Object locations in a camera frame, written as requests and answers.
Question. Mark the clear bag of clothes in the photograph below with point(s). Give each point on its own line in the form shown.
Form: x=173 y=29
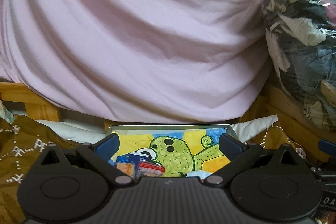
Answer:
x=300 y=36

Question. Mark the quail egg vacuum packet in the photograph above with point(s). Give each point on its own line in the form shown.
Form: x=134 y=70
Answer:
x=149 y=169

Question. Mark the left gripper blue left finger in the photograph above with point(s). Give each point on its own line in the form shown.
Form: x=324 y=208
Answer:
x=95 y=157

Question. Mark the orange white bread packet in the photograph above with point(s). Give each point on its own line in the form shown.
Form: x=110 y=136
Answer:
x=127 y=168

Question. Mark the pink sausages packet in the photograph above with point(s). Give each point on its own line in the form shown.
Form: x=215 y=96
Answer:
x=199 y=173

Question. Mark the wooden bed frame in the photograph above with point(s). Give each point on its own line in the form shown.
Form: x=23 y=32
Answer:
x=36 y=107

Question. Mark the crayon dinosaur drawing paper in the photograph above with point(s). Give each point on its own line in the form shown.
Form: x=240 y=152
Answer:
x=179 y=152

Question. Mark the white pillow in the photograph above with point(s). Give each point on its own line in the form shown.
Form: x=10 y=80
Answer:
x=74 y=132

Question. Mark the brown printed blanket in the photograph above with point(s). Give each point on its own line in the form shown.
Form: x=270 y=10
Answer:
x=21 y=144

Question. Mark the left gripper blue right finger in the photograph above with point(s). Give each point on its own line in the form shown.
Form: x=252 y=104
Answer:
x=241 y=156

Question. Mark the grey metal tray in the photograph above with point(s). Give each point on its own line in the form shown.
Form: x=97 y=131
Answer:
x=153 y=128

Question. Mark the pink bed sheet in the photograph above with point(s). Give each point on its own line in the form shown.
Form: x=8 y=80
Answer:
x=153 y=61

